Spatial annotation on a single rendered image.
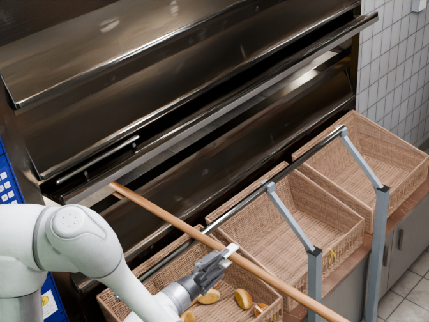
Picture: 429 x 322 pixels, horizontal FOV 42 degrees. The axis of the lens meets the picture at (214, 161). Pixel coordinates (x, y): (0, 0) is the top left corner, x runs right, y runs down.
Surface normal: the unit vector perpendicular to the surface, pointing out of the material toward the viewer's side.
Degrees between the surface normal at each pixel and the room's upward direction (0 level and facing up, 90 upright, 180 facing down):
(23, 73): 70
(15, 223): 25
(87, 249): 94
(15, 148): 90
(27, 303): 75
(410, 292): 0
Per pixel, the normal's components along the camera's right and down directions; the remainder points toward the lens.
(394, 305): -0.10, -0.82
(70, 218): 0.01, -0.51
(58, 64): 0.63, 0.05
